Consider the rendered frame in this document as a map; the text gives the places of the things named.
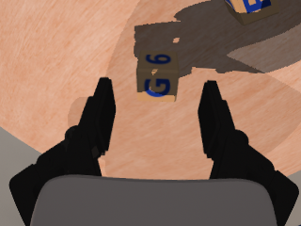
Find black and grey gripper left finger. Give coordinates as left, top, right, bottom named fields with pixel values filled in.
left=9, top=77, right=116, bottom=226

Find tan letter block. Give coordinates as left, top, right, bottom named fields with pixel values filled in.
left=136, top=50, right=180, bottom=103
left=224, top=0, right=279, bottom=26

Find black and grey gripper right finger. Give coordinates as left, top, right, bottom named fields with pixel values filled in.
left=198, top=80, right=299, bottom=226

